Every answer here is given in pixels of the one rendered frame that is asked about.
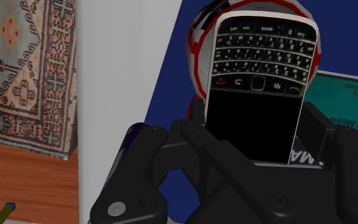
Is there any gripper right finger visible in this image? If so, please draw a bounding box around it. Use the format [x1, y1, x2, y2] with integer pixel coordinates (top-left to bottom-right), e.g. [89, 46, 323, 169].
[296, 102, 358, 224]

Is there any white red black ball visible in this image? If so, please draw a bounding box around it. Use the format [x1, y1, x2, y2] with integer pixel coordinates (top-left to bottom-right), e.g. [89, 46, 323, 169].
[186, 0, 322, 125]

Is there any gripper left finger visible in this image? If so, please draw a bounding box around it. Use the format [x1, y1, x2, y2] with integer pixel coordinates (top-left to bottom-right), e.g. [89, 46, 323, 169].
[88, 97, 252, 224]

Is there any teal book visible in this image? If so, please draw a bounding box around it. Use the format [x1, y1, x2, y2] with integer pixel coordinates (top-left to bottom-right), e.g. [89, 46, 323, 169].
[289, 70, 358, 169]

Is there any yellow pencil with blue tip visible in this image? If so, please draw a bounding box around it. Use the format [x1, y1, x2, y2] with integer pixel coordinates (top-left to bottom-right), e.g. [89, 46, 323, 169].
[0, 202, 17, 224]

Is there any white table with blue top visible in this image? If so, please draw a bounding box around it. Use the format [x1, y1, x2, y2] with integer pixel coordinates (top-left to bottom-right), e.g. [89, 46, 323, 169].
[76, 0, 358, 224]

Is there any patterned red grey rug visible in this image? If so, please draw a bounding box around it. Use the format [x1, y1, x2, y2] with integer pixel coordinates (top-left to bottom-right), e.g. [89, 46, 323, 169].
[0, 0, 79, 161]

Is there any black keypad phone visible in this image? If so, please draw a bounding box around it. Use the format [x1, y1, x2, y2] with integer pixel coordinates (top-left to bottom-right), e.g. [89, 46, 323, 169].
[203, 10, 320, 166]

